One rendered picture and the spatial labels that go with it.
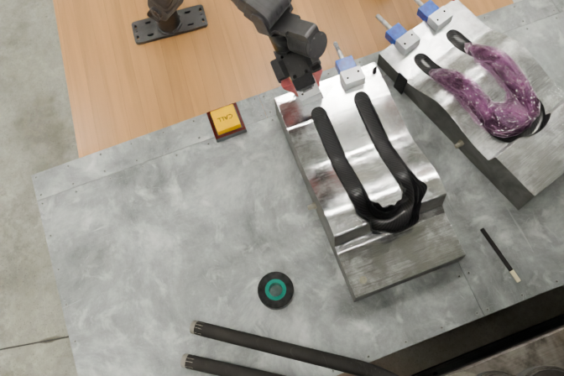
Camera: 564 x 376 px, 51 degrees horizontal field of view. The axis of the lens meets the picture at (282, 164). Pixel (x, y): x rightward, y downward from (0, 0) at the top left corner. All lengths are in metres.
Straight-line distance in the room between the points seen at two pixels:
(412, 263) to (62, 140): 1.63
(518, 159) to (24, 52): 2.09
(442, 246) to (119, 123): 0.84
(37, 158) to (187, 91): 1.12
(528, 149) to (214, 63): 0.80
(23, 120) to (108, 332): 1.40
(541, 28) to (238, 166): 0.87
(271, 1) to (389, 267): 0.61
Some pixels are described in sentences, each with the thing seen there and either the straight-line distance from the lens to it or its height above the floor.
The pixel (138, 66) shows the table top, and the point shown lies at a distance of 1.65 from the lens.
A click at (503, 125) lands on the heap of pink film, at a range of 1.46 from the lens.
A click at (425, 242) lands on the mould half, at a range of 1.36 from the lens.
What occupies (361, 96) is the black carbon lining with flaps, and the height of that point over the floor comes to 0.89.
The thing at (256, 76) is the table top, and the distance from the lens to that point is 1.57.
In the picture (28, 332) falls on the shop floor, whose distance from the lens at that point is 2.40.
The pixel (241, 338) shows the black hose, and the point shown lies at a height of 0.86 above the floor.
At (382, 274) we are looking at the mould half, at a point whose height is 0.86.
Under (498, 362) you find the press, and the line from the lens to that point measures 1.44.
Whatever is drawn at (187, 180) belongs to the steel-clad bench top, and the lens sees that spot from 1.48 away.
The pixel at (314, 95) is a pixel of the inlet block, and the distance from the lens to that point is 1.38.
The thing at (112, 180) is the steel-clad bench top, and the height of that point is 0.80.
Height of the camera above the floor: 2.17
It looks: 69 degrees down
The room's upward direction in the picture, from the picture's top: 8 degrees counter-clockwise
